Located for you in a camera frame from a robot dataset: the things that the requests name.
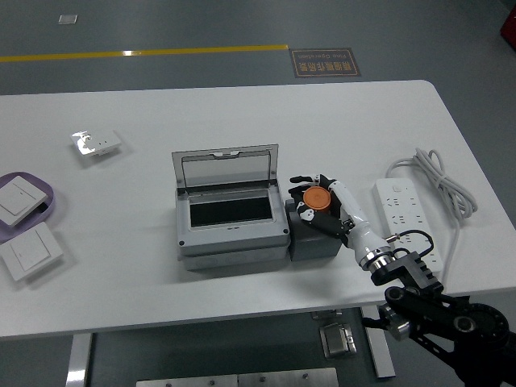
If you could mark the metal base plate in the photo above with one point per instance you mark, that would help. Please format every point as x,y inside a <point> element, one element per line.
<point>262,379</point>

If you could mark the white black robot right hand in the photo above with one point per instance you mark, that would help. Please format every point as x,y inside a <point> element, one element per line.
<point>359,225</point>

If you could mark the white power strip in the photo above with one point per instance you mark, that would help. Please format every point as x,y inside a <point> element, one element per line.
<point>403,209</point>

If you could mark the white wall switch panel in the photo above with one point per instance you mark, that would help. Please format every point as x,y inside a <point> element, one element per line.
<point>30,252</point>
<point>18,201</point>

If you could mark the grey cube block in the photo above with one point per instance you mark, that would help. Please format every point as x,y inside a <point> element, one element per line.
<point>312,244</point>

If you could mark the purple tray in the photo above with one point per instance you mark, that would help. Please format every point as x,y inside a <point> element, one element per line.
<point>48,197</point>

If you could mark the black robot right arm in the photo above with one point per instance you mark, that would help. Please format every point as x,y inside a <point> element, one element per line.
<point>419,278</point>

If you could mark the orange cylinder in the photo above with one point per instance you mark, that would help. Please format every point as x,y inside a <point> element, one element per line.
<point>316,198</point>

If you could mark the glossy white socket panel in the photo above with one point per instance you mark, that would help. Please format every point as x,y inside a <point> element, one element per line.
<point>96,142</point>

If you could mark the small silver floor plate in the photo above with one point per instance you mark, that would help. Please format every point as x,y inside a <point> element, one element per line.
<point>67,19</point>

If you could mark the white table leg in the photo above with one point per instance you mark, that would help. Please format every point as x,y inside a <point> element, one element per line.
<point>381,354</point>

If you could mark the red bin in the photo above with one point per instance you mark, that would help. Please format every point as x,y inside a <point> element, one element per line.
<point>508,26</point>

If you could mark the metal table bracket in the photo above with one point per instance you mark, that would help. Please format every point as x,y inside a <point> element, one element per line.
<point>326,314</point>

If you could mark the silver floor socket box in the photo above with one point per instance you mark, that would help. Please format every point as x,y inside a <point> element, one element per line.
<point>338,339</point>

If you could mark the grey box with clear lid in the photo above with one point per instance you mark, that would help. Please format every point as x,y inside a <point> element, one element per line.
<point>230,238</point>

